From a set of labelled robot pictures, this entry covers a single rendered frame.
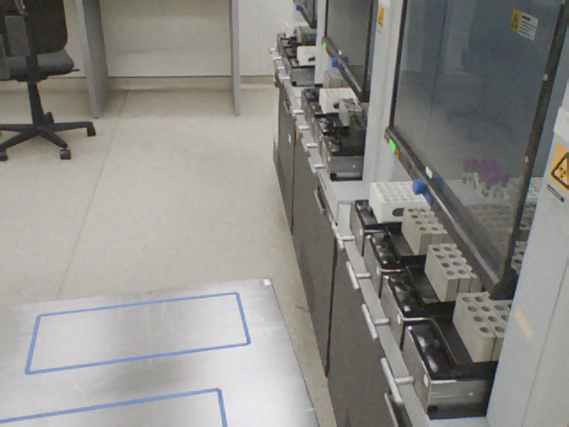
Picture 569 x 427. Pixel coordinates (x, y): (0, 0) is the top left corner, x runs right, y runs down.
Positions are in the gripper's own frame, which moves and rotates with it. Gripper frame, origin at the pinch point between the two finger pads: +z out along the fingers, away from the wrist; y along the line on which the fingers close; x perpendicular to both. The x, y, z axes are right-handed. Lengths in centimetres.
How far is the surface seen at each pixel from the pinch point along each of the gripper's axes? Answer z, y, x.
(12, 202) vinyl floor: 120, -179, -67
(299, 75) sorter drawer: 41, -130, 69
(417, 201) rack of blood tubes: 33, -5, 78
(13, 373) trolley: 38, 36, 3
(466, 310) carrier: 32, 34, 74
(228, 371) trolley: 38, 39, 35
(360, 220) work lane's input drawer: 39, -9, 67
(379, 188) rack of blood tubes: 33, -13, 72
